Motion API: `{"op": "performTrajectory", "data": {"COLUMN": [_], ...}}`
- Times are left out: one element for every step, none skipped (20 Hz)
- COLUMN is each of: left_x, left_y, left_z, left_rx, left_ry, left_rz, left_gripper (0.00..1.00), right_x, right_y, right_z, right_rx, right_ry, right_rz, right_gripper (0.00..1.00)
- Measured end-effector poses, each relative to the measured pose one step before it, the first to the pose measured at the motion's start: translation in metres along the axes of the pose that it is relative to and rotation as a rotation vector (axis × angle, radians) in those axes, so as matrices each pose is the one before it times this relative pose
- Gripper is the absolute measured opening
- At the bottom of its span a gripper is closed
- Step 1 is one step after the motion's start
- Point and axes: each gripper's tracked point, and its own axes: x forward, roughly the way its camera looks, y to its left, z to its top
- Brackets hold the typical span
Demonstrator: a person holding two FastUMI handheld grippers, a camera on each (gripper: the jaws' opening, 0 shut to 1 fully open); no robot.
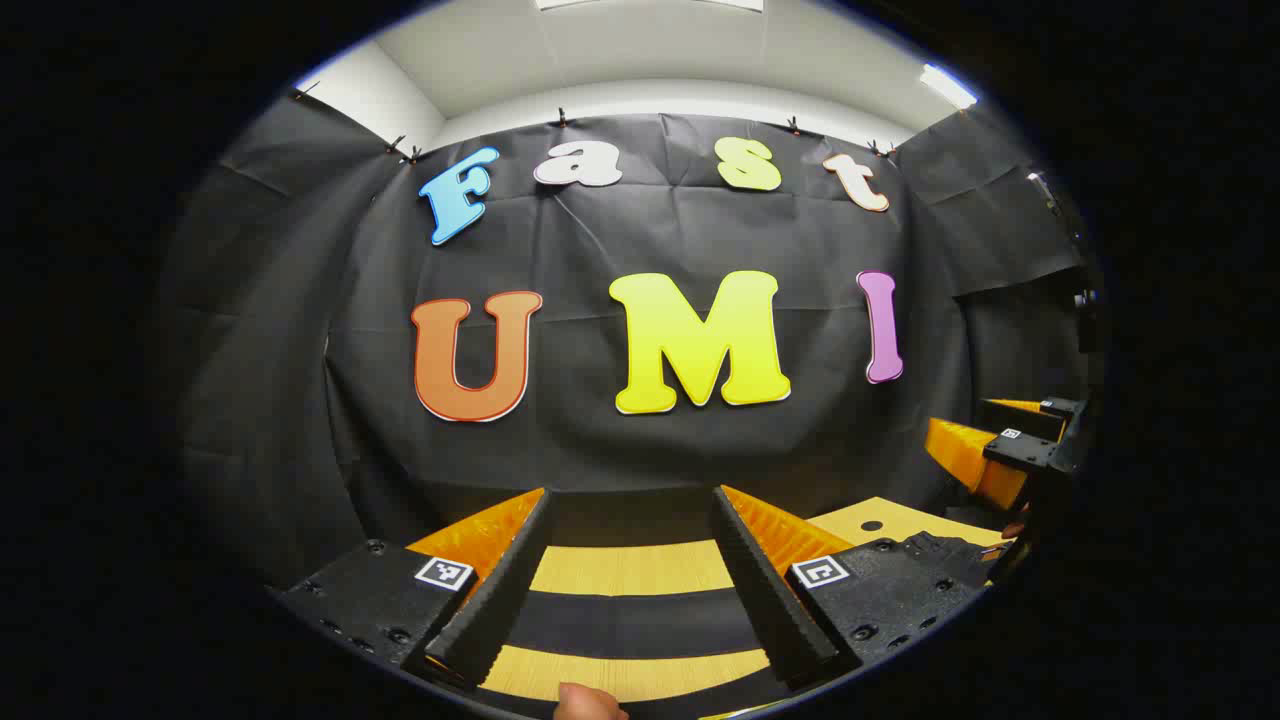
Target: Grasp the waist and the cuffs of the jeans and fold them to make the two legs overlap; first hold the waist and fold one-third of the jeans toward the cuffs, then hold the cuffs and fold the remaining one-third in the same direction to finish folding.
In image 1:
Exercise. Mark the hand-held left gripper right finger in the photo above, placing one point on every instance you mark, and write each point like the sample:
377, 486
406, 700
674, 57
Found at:
765, 600

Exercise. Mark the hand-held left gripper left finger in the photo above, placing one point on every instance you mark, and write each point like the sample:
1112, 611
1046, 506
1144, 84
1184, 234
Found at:
500, 600

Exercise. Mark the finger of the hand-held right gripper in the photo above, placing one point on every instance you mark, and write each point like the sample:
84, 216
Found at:
1020, 452
1020, 420

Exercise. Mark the black jeans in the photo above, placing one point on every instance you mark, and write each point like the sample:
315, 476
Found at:
630, 620

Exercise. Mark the black backdrop cloth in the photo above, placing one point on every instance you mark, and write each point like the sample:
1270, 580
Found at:
580, 440

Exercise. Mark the row of black backdrop clips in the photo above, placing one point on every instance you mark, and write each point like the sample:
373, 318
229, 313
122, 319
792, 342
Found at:
562, 119

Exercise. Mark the ceiling light panel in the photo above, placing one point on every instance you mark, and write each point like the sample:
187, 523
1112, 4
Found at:
650, 4

